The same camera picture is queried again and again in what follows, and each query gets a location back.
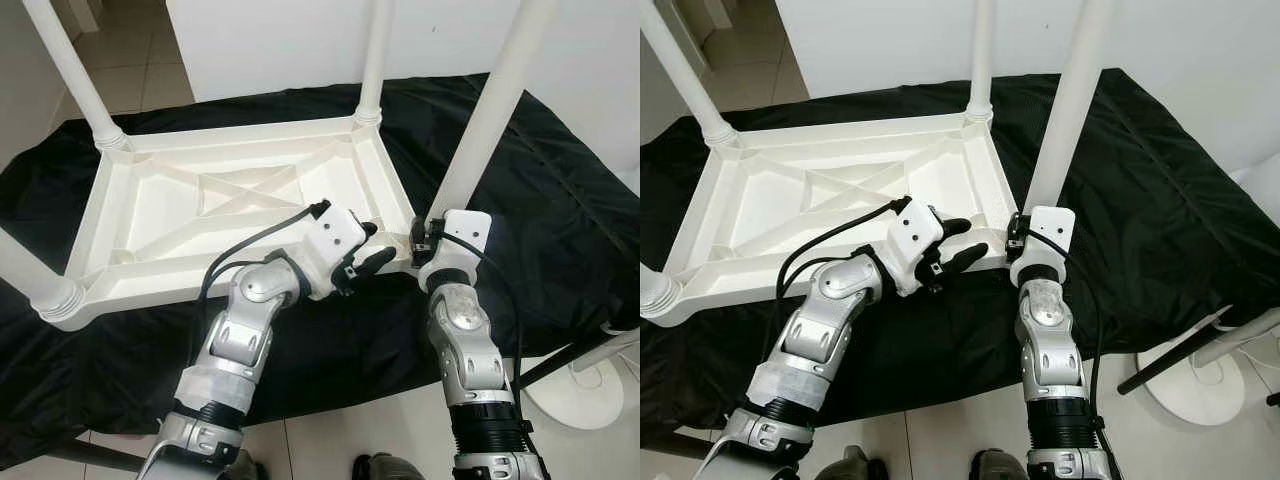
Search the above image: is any white plastic table leg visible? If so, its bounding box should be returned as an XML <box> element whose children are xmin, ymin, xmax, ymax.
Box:
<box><xmin>0</xmin><ymin>225</ymin><xmax>89</xmax><ymax>326</ymax></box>
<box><xmin>964</xmin><ymin>0</ymin><xmax>999</xmax><ymax>124</ymax></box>
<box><xmin>20</xmin><ymin>0</ymin><xmax>133</xmax><ymax>153</ymax></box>
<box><xmin>640</xmin><ymin>264</ymin><xmax>683</xmax><ymax>323</ymax></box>
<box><xmin>425</xmin><ymin>0</ymin><xmax>559</xmax><ymax>221</ymax></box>
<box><xmin>640</xmin><ymin>0</ymin><xmax>741</xmax><ymax>149</ymax></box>
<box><xmin>1022</xmin><ymin>0</ymin><xmax>1121</xmax><ymax>216</ymax></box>
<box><xmin>355</xmin><ymin>0</ymin><xmax>397</xmax><ymax>127</ymax></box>

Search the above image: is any white plastic children table top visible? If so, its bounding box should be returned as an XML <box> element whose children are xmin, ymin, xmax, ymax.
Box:
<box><xmin>40</xmin><ymin>112</ymin><xmax>421</xmax><ymax>331</ymax></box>
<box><xmin>640</xmin><ymin>108</ymin><xmax>1021</xmax><ymax>329</ymax></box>

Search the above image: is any black cloth table cover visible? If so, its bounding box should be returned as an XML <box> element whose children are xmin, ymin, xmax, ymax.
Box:
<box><xmin>640</xmin><ymin>68</ymin><xmax>1280</xmax><ymax>431</ymax></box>
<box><xmin>0</xmin><ymin>72</ymin><xmax>641</xmax><ymax>466</ymax></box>

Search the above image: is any grey robot right leg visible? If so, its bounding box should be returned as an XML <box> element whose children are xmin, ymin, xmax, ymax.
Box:
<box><xmin>968</xmin><ymin>450</ymin><xmax>1031</xmax><ymax>480</ymax></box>
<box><xmin>352</xmin><ymin>452</ymin><xmax>426</xmax><ymax>480</ymax></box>

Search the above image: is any grey robot leg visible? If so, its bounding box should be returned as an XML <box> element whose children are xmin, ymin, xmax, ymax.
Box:
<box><xmin>968</xmin><ymin>450</ymin><xmax>1031</xmax><ymax>480</ymax></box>
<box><xmin>352</xmin><ymin>452</ymin><xmax>426</xmax><ymax>480</ymax></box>
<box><xmin>820</xmin><ymin>445</ymin><xmax>887</xmax><ymax>480</ymax></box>
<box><xmin>225</xmin><ymin>450</ymin><xmax>267</xmax><ymax>480</ymax></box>

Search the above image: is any grey robot left leg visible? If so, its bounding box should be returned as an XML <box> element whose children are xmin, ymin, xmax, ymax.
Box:
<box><xmin>820</xmin><ymin>445</ymin><xmax>887</xmax><ymax>480</ymax></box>
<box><xmin>225</xmin><ymin>450</ymin><xmax>267</xmax><ymax>480</ymax></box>

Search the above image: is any white round lamp base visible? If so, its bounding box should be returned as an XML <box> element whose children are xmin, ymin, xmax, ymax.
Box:
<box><xmin>1135</xmin><ymin>340</ymin><xmax>1246</xmax><ymax>426</ymax></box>
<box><xmin>530</xmin><ymin>355</ymin><xmax>626</xmax><ymax>431</ymax></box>

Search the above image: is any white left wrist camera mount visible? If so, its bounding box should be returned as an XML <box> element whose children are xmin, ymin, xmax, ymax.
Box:
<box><xmin>298</xmin><ymin>208</ymin><xmax>369</xmax><ymax>301</ymax></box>
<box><xmin>884</xmin><ymin>205</ymin><xmax>947</xmax><ymax>297</ymax></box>

